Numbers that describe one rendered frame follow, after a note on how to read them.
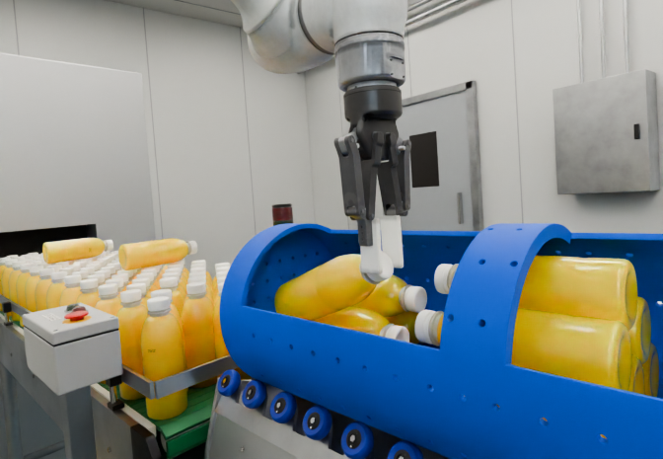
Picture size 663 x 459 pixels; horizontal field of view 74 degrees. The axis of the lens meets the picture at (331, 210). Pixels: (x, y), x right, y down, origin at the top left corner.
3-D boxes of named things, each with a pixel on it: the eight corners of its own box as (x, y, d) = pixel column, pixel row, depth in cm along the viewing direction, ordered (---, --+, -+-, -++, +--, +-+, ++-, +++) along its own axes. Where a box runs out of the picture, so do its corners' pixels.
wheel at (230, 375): (237, 370, 77) (246, 374, 78) (223, 365, 80) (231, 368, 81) (225, 397, 75) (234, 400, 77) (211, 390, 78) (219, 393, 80)
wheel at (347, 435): (372, 425, 56) (380, 429, 57) (345, 415, 59) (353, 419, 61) (359, 463, 54) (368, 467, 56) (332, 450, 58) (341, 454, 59)
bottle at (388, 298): (319, 261, 81) (404, 267, 68) (341, 275, 85) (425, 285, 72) (305, 297, 78) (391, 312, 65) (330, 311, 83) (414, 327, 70)
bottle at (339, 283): (301, 334, 71) (384, 305, 58) (267, 309, 69) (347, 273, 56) (315, 298, 76) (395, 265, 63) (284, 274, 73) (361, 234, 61)
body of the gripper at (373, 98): (373, 78, 52) (378, 157, 52) (414, 87, 58) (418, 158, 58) (328, 91, 57) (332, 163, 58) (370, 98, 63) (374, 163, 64)
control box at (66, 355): (57, 397, 68) (50, 331, 68) (27, 367, 82) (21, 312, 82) (123, 374, 76) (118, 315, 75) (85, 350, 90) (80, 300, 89)
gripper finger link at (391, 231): (379, 216, 61) (382, 215, 61) (383, 267, 61) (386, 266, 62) (397, 215, 59) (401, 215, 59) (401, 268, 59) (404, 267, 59)
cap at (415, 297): (405, 281, 69) (414, 282, 67) (417, 290, 71) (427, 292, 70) (398, 305, 67) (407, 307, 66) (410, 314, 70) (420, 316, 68)
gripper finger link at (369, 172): (385, 133, 56) (378, 130, 55) (379, 220, 55) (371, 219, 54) (361, 137, 59) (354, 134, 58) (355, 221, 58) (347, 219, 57)
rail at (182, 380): (157, 399, 77) (156, 382, 76) (155, 398, 77) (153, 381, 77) (322, 335, 105) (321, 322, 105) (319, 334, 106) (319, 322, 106)
